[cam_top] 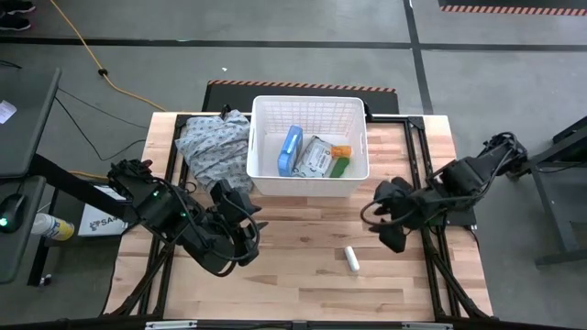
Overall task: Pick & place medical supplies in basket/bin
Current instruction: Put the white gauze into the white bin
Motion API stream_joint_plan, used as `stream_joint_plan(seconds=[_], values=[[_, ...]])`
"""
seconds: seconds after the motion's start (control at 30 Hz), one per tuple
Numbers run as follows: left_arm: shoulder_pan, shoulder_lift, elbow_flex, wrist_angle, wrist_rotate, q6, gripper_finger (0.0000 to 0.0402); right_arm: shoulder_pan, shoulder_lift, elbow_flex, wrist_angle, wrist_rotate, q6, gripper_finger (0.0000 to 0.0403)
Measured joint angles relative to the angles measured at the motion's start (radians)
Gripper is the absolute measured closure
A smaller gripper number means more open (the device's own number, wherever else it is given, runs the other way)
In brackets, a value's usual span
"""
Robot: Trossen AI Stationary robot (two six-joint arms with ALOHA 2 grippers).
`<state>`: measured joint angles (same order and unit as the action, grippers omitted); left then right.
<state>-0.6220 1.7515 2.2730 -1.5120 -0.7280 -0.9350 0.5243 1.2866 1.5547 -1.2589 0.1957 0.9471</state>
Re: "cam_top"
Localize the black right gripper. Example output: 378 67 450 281
368 177 437 253

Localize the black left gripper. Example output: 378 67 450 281
211 179 270 253

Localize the white tube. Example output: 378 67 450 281
344 246 361 274

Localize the green packet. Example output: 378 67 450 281
327 156 351 179

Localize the blue rectangular box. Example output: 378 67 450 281
276 125 305 178

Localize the grey wipes pack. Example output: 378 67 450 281
292 135 336 179

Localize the white perforated plastic basket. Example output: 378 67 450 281
246 94 371 198

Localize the grey patterned cloth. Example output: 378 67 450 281
174 108 256 193

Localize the black mat with striped edge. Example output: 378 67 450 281
437 0 587 17
201 80 400 115

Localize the white cardboard box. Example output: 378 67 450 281
77 182 132 238

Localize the black desk beam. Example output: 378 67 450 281
31 153 138 221

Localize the white yellow spray bottle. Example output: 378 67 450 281
30 213 75 242

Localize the dark metal table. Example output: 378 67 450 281
506 116 587 267

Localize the dark keyboard tray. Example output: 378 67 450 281
0 176 48 285

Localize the black computer mouse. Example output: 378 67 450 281
0 192 28 235

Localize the grey desk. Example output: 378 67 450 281
0 68 62 180

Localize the white paper note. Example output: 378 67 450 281
0 99 18 125

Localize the person's shoe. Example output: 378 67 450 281
0 16 32 32
0 0 37 15

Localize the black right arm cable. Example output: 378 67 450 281
360 200 460 229

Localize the black metal table frame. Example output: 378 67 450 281
89 113 496 330

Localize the silver metal bracket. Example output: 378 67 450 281
144 320 198 330
402 322 454 330

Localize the yellow cord with plug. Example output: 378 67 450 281
68 170 111 181

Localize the thin black floor cable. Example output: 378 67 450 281
57 86 149 130
53 95 147 162

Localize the yellow floor cable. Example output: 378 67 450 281
48 0 166 114

